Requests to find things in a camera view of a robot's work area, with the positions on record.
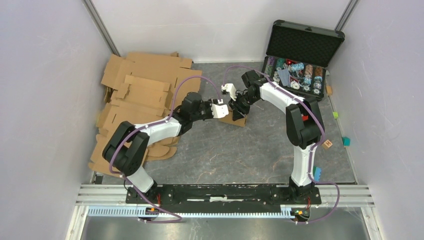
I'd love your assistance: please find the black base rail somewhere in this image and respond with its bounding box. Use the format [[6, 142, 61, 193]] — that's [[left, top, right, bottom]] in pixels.
[[146, 183, 322, 214]]

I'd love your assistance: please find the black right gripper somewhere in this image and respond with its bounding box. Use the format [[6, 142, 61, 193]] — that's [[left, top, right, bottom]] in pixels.
[[228, 91, 259, 122]]

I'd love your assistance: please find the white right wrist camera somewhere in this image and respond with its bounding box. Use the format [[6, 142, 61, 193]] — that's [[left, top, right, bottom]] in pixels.
[[221, 83, 237, 101]]

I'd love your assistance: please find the small orange wooden block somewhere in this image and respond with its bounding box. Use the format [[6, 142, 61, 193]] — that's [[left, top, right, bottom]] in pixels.
[[325, 85, 333, 96]]

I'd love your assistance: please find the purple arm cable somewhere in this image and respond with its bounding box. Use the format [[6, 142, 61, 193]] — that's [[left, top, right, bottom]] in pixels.
[[222, 65, 341, 224], [108, 75, 222, 224]]

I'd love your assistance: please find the wooden letter cube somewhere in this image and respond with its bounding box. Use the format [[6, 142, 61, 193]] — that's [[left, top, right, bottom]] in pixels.
[[321, 139, 333, 150]]

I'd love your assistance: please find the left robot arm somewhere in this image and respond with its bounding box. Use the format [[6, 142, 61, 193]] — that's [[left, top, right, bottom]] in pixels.
[[101, 92, 229, 204]]

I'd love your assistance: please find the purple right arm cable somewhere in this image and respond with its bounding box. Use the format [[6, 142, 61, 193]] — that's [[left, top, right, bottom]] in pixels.
[[222, 65, 341, 224]]

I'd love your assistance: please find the brown cardboard box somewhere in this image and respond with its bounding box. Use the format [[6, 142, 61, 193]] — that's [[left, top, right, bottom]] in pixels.
[[219, 109, 249, 128]]

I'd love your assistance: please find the green cube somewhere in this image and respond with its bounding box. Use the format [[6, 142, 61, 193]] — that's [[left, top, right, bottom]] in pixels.
[[332, 111, 339, 119]]

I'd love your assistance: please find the teal cube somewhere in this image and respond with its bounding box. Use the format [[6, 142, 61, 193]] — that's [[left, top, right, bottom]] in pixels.
[[341, 136, 351, 147]]

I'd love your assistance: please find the stack of flat cardboard boxes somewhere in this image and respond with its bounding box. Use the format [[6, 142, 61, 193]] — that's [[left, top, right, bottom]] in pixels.
[[88, 52, 202, 175]]

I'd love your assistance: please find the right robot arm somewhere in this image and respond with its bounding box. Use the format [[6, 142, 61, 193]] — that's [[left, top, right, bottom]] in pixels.
[[221, 69, 325, 204]]

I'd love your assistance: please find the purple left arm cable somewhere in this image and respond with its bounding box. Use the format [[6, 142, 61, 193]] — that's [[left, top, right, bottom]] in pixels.
[[108, 75, 222, 224]]

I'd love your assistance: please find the blue block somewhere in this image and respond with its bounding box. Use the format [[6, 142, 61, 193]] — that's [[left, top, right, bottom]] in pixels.
[[312, 166, 322, 182]]

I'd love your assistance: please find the black poker chip case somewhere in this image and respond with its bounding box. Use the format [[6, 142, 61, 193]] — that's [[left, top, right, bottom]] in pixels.
[[261, 20, 345, 101]]

